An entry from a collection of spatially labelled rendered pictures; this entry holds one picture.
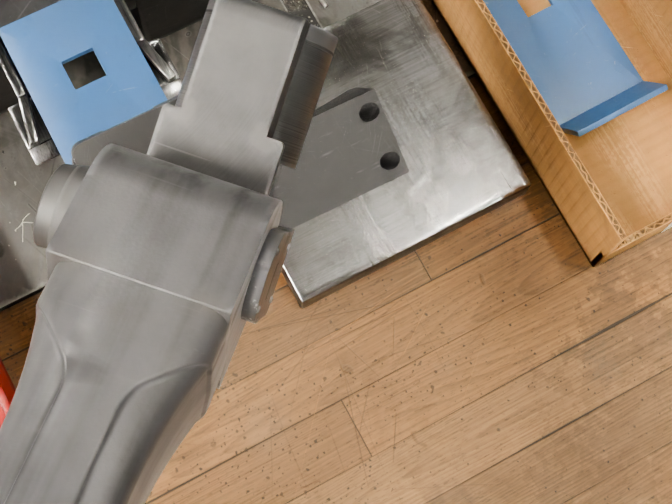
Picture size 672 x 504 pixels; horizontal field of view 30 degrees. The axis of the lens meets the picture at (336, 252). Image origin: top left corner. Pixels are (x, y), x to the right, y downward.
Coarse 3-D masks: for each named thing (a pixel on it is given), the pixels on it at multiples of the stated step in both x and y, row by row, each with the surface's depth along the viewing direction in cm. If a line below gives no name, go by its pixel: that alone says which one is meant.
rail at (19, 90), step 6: (0, 42) 75; (0, 48) 75; (0, 54) 75; (6, 54) 75; (0, 60) 75; (6, 60) 75; (6, 66) 75; (12, 66) 75; (6, 72) 75; (12, 72) 75; (12, 78) 74; (18, 78) 75; (12, 84) 74; (18, 84) 74; (18, 90) 74; (24, 90) 74; (18, 96) 74
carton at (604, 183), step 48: (432, 0) 87; (480, 0) 79; (528, 0) 87; (624, 0) 86; (480, 48) 82; (624, 48) 86; (528, 96) 79; (528, 144) 83; (576, 144) 84; (624, 144) 84; (576, 192) 79; (624, 192) 83; (576, 240) 83; (624, 240) 80
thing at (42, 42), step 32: (64, 0) 76; (96, 0) 76; (0, 32) 75; (32, 32) 75; (64, 32) 75; (96, 32) 75; (128, 32) 75; (32, 64) 75; (128, 64) 75; (32, 96) 74; (64, 96) 74; (96, 96) 74; (128, 96) 74; (160, 96) 74; (64, 128) 73; (96, 128) 73; (64, 160) 73
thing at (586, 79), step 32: (512, 0) 86; (576, 0) 86; (512, 32) 86; (544, 32) 86; (576, 32) 86; (608, 32) 86; (544, 64) 85; (576, 64) 85; (608, 64) 85; (544, 96) 85; (576, 96) 85; (608, 96) 85; (640, 96) 82; (576, 128) 82
